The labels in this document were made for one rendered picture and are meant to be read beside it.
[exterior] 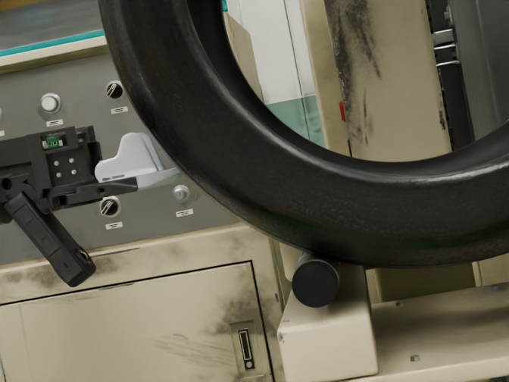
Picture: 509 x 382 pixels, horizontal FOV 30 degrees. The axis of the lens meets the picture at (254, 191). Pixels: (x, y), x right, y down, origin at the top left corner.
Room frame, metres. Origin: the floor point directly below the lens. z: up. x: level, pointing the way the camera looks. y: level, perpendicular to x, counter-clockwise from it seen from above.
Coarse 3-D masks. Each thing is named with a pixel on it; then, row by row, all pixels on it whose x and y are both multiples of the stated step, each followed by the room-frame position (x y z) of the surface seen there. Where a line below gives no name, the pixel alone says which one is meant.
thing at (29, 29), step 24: (0, 0) 1.69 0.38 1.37; (24, 0) 1.68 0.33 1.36; (48, 0) 1.68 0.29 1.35; (72, 0) 1.67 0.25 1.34; (96, 0) 1.67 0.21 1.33; (0, 24) 1.69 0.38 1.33; (24, 24) 1.68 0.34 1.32; (48, 24) 1.68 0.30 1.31; (72, 24) 1.68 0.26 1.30; (96, 24) 1.67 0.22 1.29; (0, 48) 1.69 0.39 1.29; (24, 48) 1.68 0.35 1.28
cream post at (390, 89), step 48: (336, 0) 1.24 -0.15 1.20; (384, 0) 1.24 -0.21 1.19; (336, 48) 1.25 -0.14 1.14; (384, 48) 1.24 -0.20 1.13; (432, 48) 1.24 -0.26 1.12; (384, 96) 1.24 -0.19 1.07; (432, 96) 1.23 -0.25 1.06; (384, 144) 1.24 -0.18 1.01; (432, 144) 1.24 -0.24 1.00; (384, 288) 1.24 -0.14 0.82; (432, 288) 1.24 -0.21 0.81
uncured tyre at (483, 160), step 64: (128, 0) 0.86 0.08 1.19; (192, 0) 1.14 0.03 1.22; (128, 64) 0.89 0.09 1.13; (192, 64) 0.85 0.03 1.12; (192, 128) 0.86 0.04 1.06; (256, 128) 0.84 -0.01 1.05; (256, 192) 0.86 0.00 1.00; (320, 192) 0.84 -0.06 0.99; (384, 192) 0.83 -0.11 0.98; (448, 192) 0.83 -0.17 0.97; (320, 256) 0.91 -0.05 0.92; (384, 256) 0.87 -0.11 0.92; (448, 256) 0.87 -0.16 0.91
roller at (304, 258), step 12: (300, 264) 0.90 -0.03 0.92; (312, 264) 0.89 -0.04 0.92; (324, 264) 0.89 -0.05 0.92; (336, 264) 0.94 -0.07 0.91; (300, 276) 0.89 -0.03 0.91; (312, 276) 0.88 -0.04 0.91; (324, 276) 0.88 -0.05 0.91; (336, 276) 0.88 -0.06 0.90; (300, 288) 0.89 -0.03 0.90; (312, 288) 0.88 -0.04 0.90; (324, 288) 0.88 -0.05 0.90; (336, 288) 0.88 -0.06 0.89; (300, 300) 0.89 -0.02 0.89; (312, 300) 0.88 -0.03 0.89; (324, 300) 0.88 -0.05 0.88
